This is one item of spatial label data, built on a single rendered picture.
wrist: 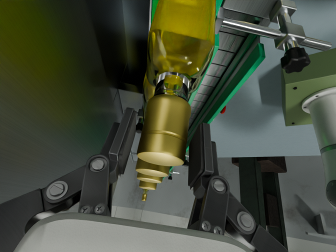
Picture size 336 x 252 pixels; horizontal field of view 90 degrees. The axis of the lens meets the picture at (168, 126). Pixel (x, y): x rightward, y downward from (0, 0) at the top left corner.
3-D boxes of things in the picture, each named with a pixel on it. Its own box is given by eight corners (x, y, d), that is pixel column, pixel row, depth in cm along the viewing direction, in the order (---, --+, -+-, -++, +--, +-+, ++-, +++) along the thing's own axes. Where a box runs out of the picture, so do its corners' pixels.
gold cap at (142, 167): (143, 123, 17) (133, 166, 15) (177, 130, 17) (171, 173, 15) (143, 136, 20) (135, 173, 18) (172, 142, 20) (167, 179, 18)
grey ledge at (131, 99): (125, 66, 57) (116, 93, 52) (151, 72, 57) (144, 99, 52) (135, 149, 142) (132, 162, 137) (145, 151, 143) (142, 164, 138)
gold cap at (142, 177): (142, 142, 22) (135, 176, 20) (169, 147, 22) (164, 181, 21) (142, 150, 25) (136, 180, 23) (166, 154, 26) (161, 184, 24)
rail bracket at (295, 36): (219, -20, 24) (217, 36, 19) (325, 7, 25) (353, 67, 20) (211, 2, 27) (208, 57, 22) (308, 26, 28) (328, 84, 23)
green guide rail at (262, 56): (255, 23, 29) (260, 56, 25) (261, 24, 29) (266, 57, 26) (159, 176, 186) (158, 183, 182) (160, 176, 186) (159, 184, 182)
